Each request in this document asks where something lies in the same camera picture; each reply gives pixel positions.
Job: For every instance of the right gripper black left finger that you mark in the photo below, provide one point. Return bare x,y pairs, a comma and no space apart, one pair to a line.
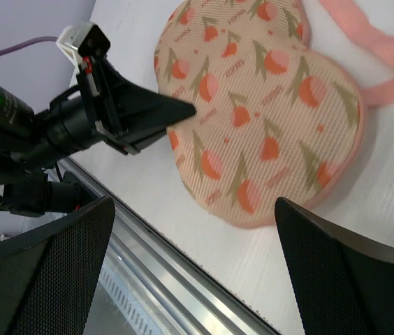
48,275

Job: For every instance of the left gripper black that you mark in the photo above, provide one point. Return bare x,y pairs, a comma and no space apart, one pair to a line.
106,107

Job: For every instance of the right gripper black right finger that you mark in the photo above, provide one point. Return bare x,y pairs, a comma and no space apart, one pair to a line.
343,282

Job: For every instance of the peach floral laundry bag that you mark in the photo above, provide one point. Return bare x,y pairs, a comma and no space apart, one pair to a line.
274,118

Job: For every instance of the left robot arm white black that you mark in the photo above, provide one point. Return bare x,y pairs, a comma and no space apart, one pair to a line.
25,156

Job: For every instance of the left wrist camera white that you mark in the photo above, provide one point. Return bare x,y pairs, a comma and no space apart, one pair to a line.
83,40

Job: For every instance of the slotted white cable duct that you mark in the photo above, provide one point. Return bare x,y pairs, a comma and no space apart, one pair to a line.
136,316

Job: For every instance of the aluminium mounting rail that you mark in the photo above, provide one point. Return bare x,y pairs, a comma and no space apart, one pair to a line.
196,303

